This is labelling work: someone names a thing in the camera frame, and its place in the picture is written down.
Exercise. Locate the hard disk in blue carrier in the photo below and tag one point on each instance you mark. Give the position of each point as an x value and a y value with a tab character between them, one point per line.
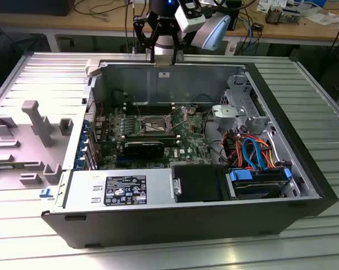
256	187

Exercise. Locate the grey parts rack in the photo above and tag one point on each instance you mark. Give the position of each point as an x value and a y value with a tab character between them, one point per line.
26	152

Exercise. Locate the small blue plastic clip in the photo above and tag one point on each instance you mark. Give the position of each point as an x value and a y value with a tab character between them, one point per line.
45	192

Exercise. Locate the white plastic case latch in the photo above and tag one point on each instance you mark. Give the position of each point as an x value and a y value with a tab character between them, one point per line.
92	69

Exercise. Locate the black monitor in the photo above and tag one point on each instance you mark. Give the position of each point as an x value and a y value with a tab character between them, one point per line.
28	7

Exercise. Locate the black box device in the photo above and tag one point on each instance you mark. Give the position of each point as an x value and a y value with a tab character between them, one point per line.
236	14

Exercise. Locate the silver metal drive cage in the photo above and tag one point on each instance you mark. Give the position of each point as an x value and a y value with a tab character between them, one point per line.
228	111

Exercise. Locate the small black device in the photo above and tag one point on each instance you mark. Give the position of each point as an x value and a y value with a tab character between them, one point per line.
257	27

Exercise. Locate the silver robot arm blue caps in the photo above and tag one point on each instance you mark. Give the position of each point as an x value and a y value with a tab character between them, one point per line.
214	31

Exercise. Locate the black graphics card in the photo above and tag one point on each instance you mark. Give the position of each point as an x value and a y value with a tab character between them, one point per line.
144	149

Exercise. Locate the copper wound transformer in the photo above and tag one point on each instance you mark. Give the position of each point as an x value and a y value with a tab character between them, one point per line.
273	15

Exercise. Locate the CPU socket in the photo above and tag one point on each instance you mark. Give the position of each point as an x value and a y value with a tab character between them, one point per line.
155	125

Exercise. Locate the white case wall sticker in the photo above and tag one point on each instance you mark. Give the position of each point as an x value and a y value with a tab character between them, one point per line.
163	74

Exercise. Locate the small white board sticker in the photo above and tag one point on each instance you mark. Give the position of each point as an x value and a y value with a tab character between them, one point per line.
181	152

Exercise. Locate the black PC case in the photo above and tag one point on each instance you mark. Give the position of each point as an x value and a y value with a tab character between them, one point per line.
186	225

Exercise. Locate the green motherboard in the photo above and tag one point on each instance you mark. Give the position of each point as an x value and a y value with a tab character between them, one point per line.
191	132

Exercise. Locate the white paper sheets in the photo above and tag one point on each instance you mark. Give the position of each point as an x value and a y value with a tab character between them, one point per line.
323	18

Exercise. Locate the silver power supply unit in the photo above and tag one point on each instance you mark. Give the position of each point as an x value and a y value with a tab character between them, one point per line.
85	185

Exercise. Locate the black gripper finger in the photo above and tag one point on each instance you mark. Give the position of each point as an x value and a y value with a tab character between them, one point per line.
139	31
186	39

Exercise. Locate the wooden desk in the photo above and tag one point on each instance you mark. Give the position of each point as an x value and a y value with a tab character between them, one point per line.
101	25

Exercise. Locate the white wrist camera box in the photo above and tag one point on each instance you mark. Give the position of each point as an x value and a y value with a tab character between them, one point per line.
190	24

